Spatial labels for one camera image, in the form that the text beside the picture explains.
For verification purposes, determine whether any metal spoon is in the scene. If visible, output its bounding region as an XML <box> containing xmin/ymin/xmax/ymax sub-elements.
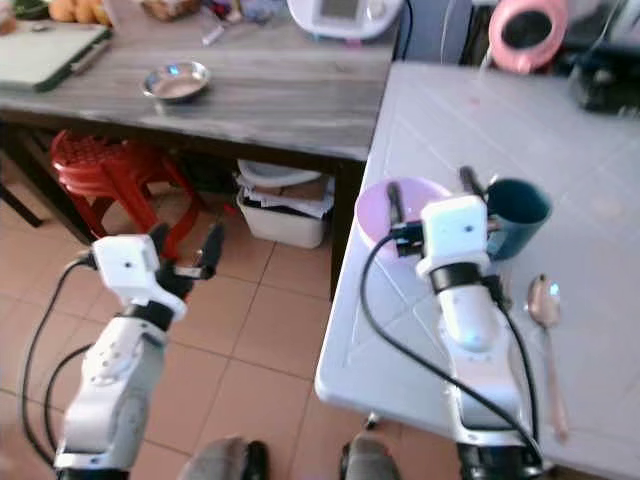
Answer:
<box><xmin>526</xmin><ymin>274</ymin><xmax>572</xmax><ymax>444</ymax></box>

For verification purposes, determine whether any small steel bowl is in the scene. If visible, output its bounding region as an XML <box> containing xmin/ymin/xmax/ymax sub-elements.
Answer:
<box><xmin>140</xmin><ymin>60</ymin><xmax>214</xmax><ymax>105</ymax></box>

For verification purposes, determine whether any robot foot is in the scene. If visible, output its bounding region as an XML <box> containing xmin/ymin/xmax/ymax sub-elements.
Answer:
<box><xmin>178</xmin><ymin>436</ymin><xmax>270</xmax><ymax>480</ymax></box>
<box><xmin>338</xmin><ymin>434</ymin><xmax>403</xmax><ymax>480</ymax></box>

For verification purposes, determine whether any red plastic stool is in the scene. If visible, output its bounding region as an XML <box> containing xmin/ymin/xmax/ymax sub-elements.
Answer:
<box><xmin>49</xmin><ymin>129</ymin><xmax>203</xmax><ymax>262</ymax></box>

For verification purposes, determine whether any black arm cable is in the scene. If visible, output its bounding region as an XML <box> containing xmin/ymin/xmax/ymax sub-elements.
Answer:
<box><xmin>20</xmin><ymin>256</ymin><xmax>103</xmax><ymax>471</ymax></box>
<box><xmin>358</xmin><ymin>232</ymin><xmax>547</xmax><ymax>469</ymax></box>

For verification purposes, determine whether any white kitchen appliance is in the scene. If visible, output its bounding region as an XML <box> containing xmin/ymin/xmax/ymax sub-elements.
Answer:
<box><xmin>286</xmin><ymin>0</ymin><xmax>407</xmax><ymax>42</ymax></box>

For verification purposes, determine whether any lilac plastic bowl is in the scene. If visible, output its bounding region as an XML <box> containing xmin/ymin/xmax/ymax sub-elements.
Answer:
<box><xmin>354</xmin><ymin>176</ymin><xmax>454</xmax><ymax>264</ymax></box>

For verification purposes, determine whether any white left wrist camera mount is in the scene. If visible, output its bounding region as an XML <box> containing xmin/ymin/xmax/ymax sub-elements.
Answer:
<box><xmin>91</xmin><ymin>235</ymin><xmax>187</xmax><ymax>322</ymax></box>

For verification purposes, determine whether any pink round appliance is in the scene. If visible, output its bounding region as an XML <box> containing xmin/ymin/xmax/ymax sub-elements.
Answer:
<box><xmin>487</xmin><ymin>0</ymin><xmax>572</xmax><ymax>77</ymax></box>

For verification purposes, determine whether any white marker pen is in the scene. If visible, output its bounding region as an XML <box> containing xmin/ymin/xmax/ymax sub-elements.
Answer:
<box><xmin>201</xmin><ymin>23</ymin><xmax>228</xmax><ymax>47</ymax></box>

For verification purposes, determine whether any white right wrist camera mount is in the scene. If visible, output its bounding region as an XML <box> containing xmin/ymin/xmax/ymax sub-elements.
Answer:
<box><xmin>416</xmin><ymin>194</ymin><xmax>492</xmax><ymax>280</ymax></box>

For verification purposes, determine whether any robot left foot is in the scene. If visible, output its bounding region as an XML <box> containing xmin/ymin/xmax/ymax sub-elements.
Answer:
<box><xmin>178</xmin><ymin>436</ymin><xmax>270</xmax><ymax>480</ymax></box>

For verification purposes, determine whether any black appliance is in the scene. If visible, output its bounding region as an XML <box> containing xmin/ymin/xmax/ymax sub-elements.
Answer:
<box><xmin>564</xmin><ymin>38</ymin><xmax>640</xmax><ymax>115</ymax></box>

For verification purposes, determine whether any pile of oranges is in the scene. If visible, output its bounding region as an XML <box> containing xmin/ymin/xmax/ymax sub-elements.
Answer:
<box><xmin>48</xmin><ymin>0</ymin><xmax>112</xmax><ymax>27</ymax></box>

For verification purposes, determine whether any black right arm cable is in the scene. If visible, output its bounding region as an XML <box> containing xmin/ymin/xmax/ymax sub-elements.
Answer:
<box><xmin>358</xmin><ymin>232</ymin><xmax>547</xmax><ymax>469</ymax></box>

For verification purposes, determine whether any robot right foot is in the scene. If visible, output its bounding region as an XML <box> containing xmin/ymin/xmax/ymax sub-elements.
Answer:
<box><xmin>338</xmin><ymin>434</ymin><xmax>403</xmax><ymax>480</ymax></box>

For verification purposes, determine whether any dark teal cup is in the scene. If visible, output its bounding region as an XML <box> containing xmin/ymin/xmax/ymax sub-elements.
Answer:
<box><xmin>484</xmin><ymin>177</ymin><xmax>554</xmax><ymax>262</ymax></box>

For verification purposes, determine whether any white folding table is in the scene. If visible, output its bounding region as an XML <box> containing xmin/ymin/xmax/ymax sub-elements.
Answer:
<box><xmin>314</xmin><ymin>60</ymin><xmax>640</xmax><ymax>480</ymax></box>

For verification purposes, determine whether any dark wooden table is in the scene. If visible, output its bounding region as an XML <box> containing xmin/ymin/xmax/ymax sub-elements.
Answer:
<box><xmin>0</xmin><ymin>0</ymin><xmax>406</xmax><ymax>301</ymax></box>

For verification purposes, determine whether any pale green cutting board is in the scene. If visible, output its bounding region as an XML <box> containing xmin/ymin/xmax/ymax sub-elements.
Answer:
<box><xmin>0</xmin><ymin>21</ymin><xmax>112</xmax><ymax>94</ymax></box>

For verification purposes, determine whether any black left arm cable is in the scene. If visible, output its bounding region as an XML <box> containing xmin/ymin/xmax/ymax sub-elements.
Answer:
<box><xmin>20</xmin><ymin>256</ymin><xmax>103</xmax><ymax>471</ymax></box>

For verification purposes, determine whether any food packet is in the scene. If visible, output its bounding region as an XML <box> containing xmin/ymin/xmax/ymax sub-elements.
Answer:
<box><xmin>138</xmin><ymin>0</ymin><xmax>203</xmax><ymax>23</ymax></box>

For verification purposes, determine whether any white storage bin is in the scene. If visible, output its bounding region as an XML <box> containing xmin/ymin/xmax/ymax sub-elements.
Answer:
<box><xmin>235</xmin><ymin>159</ymin><xmax>337</xmax><ymax>250</ymax></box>

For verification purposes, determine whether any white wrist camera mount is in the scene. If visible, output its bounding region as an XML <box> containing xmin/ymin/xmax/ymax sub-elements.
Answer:
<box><xmin>91</xmin><ymin>235</ymin><xmax>187</xmax><ymax>322</ymax></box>
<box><xmin>416</xmin><ymin>194</ymin><xmax>492</xmax><ymax>280</ymax></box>

